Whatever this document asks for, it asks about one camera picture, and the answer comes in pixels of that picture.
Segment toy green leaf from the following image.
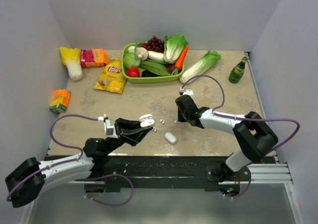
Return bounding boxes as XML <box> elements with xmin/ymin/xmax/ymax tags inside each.
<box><xmin>140</xmin><ymin>61</ymin><xmax>170</xmax><ymax>76</ymax></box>

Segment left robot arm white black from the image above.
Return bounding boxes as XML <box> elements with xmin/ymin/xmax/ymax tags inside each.
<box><xmin>5</xmin><ymin>114</ymin><xmax>155</xmax><ymax>208</ymax></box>

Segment white oval case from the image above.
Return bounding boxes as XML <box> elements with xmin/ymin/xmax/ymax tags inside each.
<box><xmin>164</xmin><ymin>132</ymin><xmax>177</xmax><ymax>144</ymax></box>

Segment yellow Lays chips bag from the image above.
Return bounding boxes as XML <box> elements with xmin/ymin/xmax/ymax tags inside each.
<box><xmin>93</xmin><ymin>60</ymin><xmax>127</xmax><ymax>94</ymax></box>

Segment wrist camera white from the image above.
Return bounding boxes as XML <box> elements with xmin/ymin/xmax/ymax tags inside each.
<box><xmin>179</xmin><ymin>87</ymin><xmax>194</xmax><ymax>99</ymax></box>
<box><xmin>97</xmin><ymin>116</ymin><xmax>115</xmax><ymax>137</ymax></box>

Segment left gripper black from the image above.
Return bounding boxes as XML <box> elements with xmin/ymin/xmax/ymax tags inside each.
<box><xmin>104</xmin><ymin>118</ymin><xmax>153</xmax><ymax>155</ymax></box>

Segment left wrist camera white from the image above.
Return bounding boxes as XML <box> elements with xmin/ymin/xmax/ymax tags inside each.
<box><xmin>97</xmin><ymin>116</ymin><xmax>115</xmax><ymax>137</ymax></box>

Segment toy purple grapes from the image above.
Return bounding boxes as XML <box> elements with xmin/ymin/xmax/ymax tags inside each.
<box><xmin>141</xmin><ymin>36</ymin><xmax>164</xmax><ymax>53</ymax></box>

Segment toy red tomato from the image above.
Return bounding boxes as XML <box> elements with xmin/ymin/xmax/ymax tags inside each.
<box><xmin>127</xmin><ymin>67</ymin><xmax>140</xmax><ymax>77</ymax></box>

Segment white earbud charging case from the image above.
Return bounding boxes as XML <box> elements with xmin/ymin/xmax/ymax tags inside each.
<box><xmin>139</xmin><ymin>114</ymin><xmax>155</xmax><ymax>128</ymax></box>

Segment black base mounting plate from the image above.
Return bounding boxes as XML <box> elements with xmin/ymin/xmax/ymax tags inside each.
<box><xmin>43</xmin><ymin>153</ymin><xmax>251</xmax><ymax>194</ymax></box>

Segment yellow white toy cabbage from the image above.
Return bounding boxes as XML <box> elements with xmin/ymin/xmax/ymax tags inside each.
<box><xmin>59</xmin><ymin>47</ymin><xmax>83</xmax><ymax>81</ymax></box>

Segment green glass bottle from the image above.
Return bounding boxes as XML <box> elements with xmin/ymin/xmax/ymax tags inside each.
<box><xmin>229</xmin><ymin>57</ymin><xmax>248</xmax><ymax>83</ymax></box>

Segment toy cabbage in basket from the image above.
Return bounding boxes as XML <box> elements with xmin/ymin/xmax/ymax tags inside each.
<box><xmin>163</xmin><ymin>33</ymin><xmax>188</xmax><ymax>64</ymax></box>

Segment orange green small carton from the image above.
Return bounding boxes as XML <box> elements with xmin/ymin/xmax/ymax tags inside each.
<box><xmin>49</xmin><ymin>89</ymin><xmax>71</xmax><ymax>113</ymax></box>

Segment toy white radish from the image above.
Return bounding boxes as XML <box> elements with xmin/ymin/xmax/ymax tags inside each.
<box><xmin>148</xmin><ymin>51</ymin><xmax>164</xmax><ymax>62</ymax></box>

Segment pink orange snack box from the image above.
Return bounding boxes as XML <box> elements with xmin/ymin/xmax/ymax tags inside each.
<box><xmin>80</xmin><ymin>49</ymin><xmax>108</xmax><ymax>68</ymax></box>

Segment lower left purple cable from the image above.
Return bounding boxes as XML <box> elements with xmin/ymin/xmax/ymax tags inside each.
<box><xmin>83</xmin><ymin>173</ymin><xmax>135</xmax><ymax>206</ymax></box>

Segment toy orange carrot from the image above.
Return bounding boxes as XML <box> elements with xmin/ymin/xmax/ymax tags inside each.
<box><xmin>171</xmin><ymin>46</ymin><xmax>189</xmax><ymax>75</ymax></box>

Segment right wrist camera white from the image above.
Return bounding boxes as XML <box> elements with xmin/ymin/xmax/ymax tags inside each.
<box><xmin>179</xmin><ymin>87</ymin><xmax>194</xmax><ymax>99</ymax></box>

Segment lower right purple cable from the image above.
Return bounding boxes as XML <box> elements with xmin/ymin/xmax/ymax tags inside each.
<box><xmin>222</xmin><ymin>168</ymin><xmax>252</xmax><ymax>200</ymax></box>

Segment purple cable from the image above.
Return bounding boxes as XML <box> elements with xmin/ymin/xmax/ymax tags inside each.
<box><xmin>180</xmin><ymin>75</ymin><xmax>301</xmax><ymax>151</ymax></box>
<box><xmin>6</xmin><ymin>114</ymin><xmax>100</xmax><ymax>202</ymax></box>
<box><xmin>83</xmin><ymin>173</ymin><xmax>135</xmax><ymax>206</ymax></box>
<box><xmin>222</xmin><ymin>168</ymin><xmax>252</xmax><ymax>200</ymax></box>

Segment toy mushroom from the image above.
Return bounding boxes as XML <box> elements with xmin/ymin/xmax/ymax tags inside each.
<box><xmin>128</xmin><ymin>46</ymin><xmax>148</xmax><ymax>61</ymax></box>

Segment toy purple onion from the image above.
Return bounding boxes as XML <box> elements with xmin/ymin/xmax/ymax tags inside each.
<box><xmin>167</xmin><ymin>64</ymin><xmax>175</xmax><ymax>74</ymax></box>

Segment green toy napa cabbage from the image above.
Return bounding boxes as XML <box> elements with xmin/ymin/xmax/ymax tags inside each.
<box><xmin>179</xmin><ymin>51</ymin><xmax>222</xmax><ymax>83</ymax></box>

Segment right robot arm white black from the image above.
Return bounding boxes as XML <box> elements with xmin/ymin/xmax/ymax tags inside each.
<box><xmin>175</xmin><ymin>95</ymin><xmax>278</xmax><ymax>182</ymax></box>

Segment green plastic basket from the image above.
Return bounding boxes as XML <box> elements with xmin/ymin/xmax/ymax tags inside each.
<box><xmin>122</xmin><ymin>43</ymin><xmax>184</xmax><ymax>84</ymax></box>

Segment toy round green cabbage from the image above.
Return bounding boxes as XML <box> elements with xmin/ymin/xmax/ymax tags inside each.
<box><xmin>123</xmin><ymin>52</ymin><xmax>140</xmax><ymax>69</ymax></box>

